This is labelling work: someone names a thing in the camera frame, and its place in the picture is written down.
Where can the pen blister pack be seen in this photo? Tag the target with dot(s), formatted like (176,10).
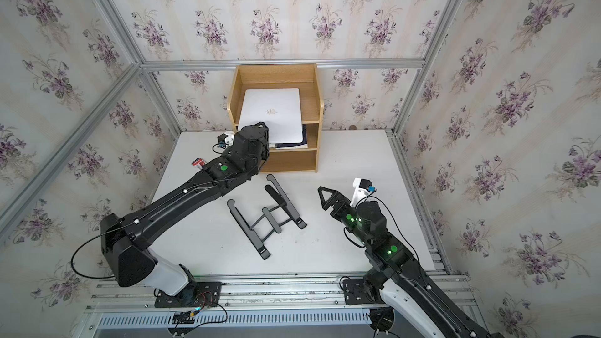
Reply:
(199,163)

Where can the black round floor connector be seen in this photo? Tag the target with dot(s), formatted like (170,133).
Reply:
(382,319)

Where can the silver laptop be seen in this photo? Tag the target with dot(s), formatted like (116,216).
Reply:
(278,108)

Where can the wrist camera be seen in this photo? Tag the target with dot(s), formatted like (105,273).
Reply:
(363,188)
(226,139)

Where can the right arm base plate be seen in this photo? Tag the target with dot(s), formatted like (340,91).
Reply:
(356,293)

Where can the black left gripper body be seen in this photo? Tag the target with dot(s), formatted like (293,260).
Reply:
(265,151)

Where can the black folding laptop stand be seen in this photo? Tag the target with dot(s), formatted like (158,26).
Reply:
(282,202)

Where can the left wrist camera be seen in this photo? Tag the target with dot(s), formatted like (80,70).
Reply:
(226,139)

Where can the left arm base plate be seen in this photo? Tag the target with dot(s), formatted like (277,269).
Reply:
(195,295)

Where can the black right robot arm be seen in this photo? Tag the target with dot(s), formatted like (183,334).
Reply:
(396,277)

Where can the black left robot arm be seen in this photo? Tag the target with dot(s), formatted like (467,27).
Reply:
(126,241)

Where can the aluminium front rail frame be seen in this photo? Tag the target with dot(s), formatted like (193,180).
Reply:
(280,305)

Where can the dark blue book right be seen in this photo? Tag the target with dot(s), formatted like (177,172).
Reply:
(303,144)

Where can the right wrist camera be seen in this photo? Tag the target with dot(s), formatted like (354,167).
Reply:
(363,188)

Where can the wooden shelf unit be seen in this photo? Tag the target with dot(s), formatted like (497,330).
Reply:
(284,76)

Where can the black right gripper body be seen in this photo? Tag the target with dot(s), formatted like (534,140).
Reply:
(350,217)

